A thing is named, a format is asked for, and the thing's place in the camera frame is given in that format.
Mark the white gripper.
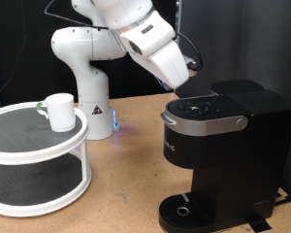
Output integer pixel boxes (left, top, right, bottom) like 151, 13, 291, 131
129, 40, 198, 90

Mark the silver Keurig lid handle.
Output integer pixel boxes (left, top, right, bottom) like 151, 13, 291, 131
160, 110, 249, 137

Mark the black Keurig coffee machine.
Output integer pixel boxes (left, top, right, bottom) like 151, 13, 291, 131
158, 79, 291, 233

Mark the black Keurig drip tray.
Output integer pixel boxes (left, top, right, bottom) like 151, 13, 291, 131
158, 192, 215, 233

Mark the white plastic mug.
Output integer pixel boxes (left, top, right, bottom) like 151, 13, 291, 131
36, 92, 78, 133

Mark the white two-tier turntable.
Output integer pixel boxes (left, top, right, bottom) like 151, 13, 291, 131
0, 101, 92, 217

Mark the black tape strip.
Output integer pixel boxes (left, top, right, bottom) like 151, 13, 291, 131
275, 193, 291, 208
246, 212, 274, 233

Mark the grey metal frame post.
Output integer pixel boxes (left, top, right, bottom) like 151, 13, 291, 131
175, 0, 182, 35

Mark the thin black hanging cable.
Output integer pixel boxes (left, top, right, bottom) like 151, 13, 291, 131
0, 0, 27, 110

